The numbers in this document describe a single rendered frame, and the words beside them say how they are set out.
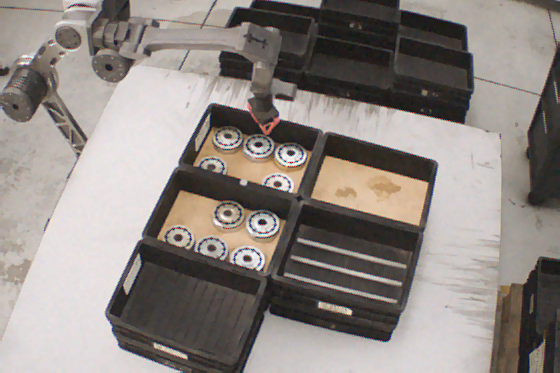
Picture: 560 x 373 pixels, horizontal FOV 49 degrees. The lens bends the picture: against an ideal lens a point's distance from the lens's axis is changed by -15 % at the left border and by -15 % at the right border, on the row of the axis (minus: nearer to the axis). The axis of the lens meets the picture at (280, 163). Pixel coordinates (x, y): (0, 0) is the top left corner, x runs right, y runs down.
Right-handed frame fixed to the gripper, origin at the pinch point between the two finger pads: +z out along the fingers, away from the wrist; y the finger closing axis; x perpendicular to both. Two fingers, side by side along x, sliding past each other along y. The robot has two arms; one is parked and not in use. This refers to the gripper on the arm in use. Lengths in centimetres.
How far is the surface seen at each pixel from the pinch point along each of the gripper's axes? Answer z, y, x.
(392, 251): 11, -55, -17
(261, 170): 11.6, -7.8, 4.2
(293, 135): 6.6, -2.8, -10.2
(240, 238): 11.0, -29.1, 22.4
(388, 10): 49, 87, -121
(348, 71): 59, 63, -80
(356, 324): 17, -70, 5
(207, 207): 11.1, -13.9, 26.4
